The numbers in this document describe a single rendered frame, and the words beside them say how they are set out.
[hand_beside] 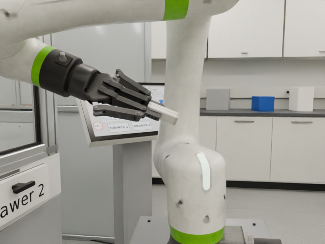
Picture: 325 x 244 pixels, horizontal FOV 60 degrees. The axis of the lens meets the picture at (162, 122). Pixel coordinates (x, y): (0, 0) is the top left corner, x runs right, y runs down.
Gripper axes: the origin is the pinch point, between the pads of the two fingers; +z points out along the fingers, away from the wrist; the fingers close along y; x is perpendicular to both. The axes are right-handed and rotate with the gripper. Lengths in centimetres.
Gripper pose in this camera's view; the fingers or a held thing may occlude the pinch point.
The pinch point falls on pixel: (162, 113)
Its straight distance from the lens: 61.1
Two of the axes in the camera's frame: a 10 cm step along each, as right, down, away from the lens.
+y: 3.1, -7.6, 5.7
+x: -2.1, 5.4, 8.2
